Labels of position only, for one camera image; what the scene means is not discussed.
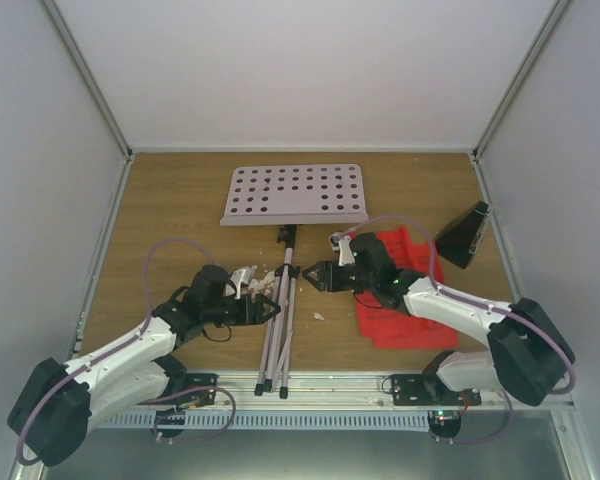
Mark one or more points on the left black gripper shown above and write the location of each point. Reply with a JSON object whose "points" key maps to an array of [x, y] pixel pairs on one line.
{"points": [[256, 317]]}

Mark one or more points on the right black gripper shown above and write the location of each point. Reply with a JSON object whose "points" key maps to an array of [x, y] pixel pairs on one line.
{"points": [[327, 274]]}

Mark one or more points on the red sheet music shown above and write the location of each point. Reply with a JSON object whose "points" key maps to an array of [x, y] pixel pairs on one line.
{"points": [[405, 253], [389, 329]]}

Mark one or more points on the white tripod music stand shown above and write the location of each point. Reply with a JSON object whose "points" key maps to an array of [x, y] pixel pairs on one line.
{"points": [[290, 196]]}

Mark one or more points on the black metronome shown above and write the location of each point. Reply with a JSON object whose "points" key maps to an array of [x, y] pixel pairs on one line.
{"points": [[453, 242]]}

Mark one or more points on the clear plastic metronome cover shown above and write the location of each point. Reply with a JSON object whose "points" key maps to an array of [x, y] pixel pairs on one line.
{"points": [[483, 210]]}

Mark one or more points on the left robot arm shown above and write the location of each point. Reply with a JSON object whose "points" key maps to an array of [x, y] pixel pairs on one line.
{"points": [[61, 403]]}

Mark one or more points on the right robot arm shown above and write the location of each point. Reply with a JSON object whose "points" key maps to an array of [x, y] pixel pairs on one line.
{"points": [[525, 355]]}

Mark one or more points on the white debris pile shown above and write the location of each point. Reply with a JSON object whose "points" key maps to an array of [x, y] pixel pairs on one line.
{"points": [[262, 279]]}

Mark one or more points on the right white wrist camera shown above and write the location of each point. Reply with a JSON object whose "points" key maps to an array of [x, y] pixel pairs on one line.
{"points": [[340, 243]]}

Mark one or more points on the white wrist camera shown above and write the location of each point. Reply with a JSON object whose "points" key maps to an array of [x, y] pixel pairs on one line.
{"points": [[239, 280], [340, 243]]}

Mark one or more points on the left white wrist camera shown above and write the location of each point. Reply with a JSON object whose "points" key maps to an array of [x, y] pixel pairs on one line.
{"points": [[239, 280]]}

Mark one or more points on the aluminium rail with cable duct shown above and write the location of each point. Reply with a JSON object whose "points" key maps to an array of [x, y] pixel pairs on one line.
{"points": [[316, 401]]}

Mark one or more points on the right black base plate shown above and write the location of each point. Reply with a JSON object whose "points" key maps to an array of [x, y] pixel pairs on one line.
{"points": [[415, 390]]}

